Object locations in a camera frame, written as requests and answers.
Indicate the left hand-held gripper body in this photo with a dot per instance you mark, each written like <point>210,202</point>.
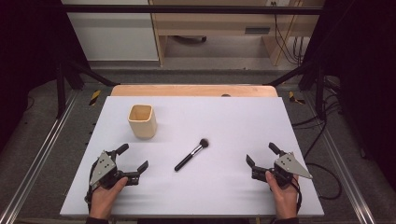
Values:
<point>104,166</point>

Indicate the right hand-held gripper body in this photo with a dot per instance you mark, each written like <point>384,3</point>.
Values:
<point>289,165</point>

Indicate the beige square cup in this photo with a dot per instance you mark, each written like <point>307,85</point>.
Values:
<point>144,127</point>

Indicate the black makeup brush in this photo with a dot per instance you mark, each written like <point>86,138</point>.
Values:
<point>188,157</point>

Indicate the person's left hand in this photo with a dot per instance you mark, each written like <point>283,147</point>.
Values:
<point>102,200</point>

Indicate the person's right hand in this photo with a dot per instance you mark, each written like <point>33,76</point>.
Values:
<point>285,199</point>

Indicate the yellow black floor tape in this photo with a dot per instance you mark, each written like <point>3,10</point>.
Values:
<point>292,97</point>
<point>95,97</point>

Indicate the white table board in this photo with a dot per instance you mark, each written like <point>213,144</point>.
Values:
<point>202,124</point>

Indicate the black metal stand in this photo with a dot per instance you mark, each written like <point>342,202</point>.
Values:
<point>60,90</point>
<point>319,93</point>

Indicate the wooden table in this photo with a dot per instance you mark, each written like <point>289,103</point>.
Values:
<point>186,90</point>

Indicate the white cabinet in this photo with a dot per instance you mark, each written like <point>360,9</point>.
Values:
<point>115,34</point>

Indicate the black curtain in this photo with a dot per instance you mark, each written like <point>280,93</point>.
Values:
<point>367,77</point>
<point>28,62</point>

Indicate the grey desk socket strip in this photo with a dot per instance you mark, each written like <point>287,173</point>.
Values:
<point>257,30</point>

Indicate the light wooden desk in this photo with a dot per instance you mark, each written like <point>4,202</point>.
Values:
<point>218,23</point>

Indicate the aluminium floor rail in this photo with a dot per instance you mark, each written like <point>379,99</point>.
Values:
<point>342,168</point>
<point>37,161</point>

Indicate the black horizontal frame bar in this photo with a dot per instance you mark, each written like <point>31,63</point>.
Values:
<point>186,9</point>

